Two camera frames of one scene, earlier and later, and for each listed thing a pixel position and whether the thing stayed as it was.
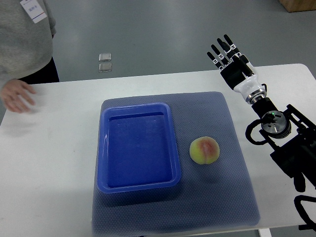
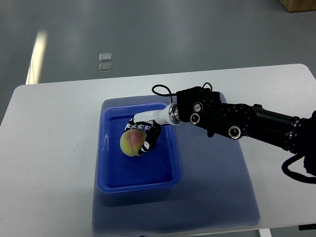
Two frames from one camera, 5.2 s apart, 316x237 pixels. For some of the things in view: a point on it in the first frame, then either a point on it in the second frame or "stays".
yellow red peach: (204, 150) to (131, 141)
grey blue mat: (211, 198) stays
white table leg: (265, 232) stays
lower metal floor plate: (105, 67) stays
